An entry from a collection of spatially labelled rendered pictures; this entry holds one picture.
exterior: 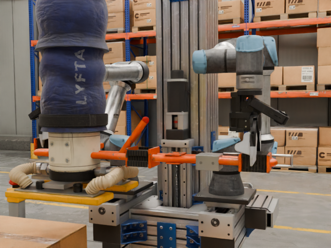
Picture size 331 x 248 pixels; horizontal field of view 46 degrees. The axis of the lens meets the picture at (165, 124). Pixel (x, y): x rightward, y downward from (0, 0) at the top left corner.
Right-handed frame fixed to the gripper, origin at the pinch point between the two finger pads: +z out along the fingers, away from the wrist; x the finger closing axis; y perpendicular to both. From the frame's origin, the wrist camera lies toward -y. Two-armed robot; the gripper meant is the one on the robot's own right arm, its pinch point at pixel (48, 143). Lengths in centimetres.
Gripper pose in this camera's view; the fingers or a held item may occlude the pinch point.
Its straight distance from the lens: 175.1
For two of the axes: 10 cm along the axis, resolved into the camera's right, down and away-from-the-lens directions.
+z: 0.1, 10.0, 0.5
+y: 9.4, 0.1, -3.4
